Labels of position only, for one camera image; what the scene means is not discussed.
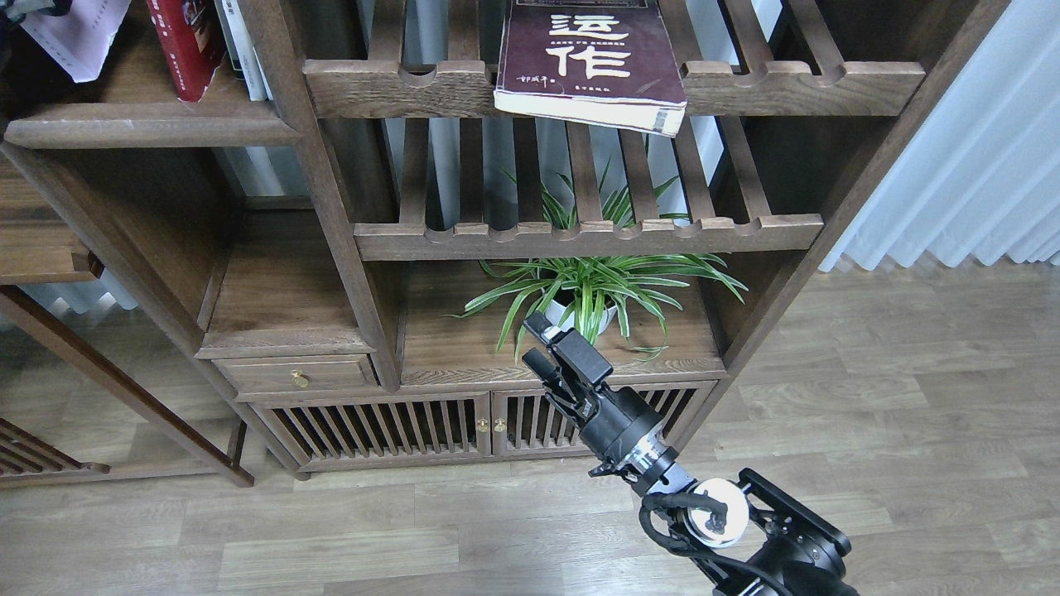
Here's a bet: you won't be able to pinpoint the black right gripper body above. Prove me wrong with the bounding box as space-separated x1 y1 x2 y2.
542 376 694 497

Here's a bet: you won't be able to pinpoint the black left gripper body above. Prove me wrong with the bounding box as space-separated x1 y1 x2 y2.
1 0 71 27

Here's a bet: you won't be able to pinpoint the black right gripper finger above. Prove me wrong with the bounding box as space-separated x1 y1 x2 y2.
525 312 613 390
522 348 571 402

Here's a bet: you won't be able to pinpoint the white purple book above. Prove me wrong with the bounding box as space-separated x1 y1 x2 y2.
22 0 130 83

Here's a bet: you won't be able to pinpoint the red survival guide book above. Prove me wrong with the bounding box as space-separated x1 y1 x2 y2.
147 1 226 102

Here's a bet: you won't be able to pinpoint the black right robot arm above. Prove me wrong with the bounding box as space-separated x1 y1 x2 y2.
523 313 853 595

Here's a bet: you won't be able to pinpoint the white upright books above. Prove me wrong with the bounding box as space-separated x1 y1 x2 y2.
214 1 273 101

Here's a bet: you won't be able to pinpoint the white plant pot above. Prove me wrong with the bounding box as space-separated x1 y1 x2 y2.
544 291 618 343

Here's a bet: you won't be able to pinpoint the green spider plant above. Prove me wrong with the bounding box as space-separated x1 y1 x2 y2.
451 157 748 365

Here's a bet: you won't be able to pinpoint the brass drawer knob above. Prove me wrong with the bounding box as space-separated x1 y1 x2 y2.
292 369 311 389

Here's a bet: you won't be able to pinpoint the dark wooden bookshelf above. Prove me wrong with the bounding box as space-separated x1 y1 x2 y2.
2 1 1009 478

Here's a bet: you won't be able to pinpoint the dark maroon book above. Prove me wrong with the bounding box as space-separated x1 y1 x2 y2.
494 1 687 138

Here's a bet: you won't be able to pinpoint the wooden side furniture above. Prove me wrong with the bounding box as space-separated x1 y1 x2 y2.
2 157 254 487

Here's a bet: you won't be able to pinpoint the white pleated curtain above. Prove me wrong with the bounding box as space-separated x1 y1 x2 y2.
819 1 1059 271

